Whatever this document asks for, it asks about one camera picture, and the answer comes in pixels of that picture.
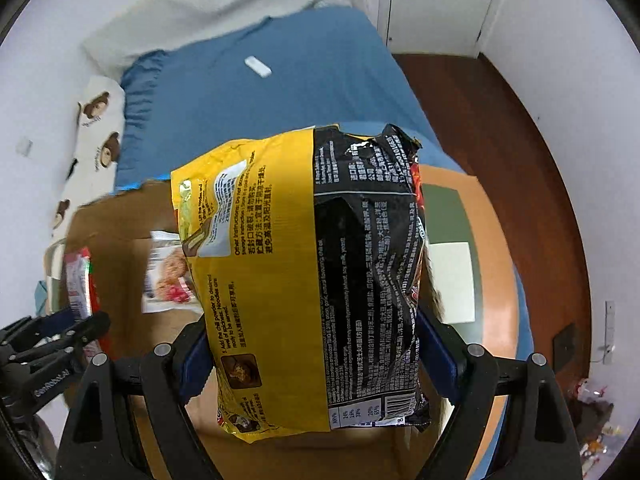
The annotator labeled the wall power socket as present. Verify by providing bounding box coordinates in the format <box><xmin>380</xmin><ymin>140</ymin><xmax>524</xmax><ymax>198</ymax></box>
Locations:
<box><xmin>602</xmin><ymin>300</ymin><xmax>616</xmax><ymax>365</ymax></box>

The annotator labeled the blue bed sheet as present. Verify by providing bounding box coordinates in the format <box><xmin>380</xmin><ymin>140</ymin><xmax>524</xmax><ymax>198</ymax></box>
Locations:
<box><xmin>115</xmin><ymin>6</ymin><xmax>460</xmax><ymax>188</ymax></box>

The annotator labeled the yellow black noodle packet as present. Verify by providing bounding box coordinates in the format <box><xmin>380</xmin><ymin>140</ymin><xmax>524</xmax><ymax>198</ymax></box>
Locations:
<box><xmin>170</xmin><ymin>125</ymin><xmax>427</xmax><ymax>442</ymax></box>

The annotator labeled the white oat cookie packet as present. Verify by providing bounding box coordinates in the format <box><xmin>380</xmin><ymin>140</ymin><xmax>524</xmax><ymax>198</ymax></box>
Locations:
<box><xmin>142</xmin><ymin>231</ymin><xmax>203</xmax><ymax>314</ymax></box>

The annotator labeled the white door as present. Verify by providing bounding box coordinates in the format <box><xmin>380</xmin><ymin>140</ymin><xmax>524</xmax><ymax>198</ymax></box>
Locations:
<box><xmin>378</xmin><ymin>0</ymin><xmax>499</xmax><ymax>56</ymax></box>

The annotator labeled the brown cardboard box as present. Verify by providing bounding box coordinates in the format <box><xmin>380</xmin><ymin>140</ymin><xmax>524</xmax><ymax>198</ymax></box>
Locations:
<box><xmin>66</xmin><ymin>165</ymin><xmax>533</xmax><ymax>479</ymax></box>

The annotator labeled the green white checkered blanket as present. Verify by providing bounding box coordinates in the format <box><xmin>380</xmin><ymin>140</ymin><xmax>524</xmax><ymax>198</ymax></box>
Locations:
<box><xmin>422</xmin><ymin>184</ymin><xmax>483</xmax><ymax>344</ymax></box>

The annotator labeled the bear print pillow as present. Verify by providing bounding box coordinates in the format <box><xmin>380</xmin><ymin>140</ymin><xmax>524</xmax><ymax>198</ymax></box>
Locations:
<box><xmin>52</xmin><ymin>76</ymin><xmax>125</xmax><ymax>240</ymax></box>

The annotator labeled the white remote control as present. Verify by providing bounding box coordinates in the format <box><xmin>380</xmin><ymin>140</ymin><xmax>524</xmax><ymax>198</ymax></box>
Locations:
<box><xmin>244</xmin><ymin>55</ymin><xmax>272</xmax><ymax>78</ymax></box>

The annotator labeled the red white snack packet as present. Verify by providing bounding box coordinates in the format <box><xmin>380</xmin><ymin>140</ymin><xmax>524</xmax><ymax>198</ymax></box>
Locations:
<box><xmin>64</xmin><ymin>247</ymin><xmax>111</xmax><ymax>360</ymax></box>

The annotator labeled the white quilt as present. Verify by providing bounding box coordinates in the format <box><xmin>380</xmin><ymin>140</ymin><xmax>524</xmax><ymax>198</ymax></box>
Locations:
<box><xmin>82</xmin><ymin>0</ymin><xmax>369</xmax><ymax>80</ymax></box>

